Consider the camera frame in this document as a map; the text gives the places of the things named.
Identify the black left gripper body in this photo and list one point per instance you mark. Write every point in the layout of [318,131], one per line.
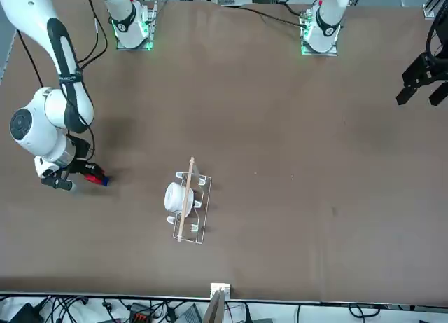
[439,72]

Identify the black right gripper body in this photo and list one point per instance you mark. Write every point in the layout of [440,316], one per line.
[80,149]

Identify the red wooden cube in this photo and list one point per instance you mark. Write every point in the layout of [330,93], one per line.
[92,178]

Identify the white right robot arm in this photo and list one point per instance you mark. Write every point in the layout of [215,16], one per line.
[45,137]

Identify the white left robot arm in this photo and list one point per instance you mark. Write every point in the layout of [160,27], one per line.
[329,7]

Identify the blue wooden cube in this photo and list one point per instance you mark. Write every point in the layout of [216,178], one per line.
[105,181]

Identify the white ceramic cup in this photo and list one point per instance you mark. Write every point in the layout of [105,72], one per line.
[176,198]

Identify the wooden stick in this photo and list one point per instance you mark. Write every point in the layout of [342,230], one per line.
[185,200]

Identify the black power adapter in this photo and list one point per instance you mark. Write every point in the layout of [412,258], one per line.
[24,312]

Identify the black box with orange plugs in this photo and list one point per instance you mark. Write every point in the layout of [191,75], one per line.
[140,312]

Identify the aluminium frame profile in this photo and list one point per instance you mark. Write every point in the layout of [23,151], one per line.
[432,6]

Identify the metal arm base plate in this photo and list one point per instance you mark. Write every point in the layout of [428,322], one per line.
[318,53]
[133,48]

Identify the aluminium profile post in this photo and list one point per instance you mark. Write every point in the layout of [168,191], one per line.
[220,291]

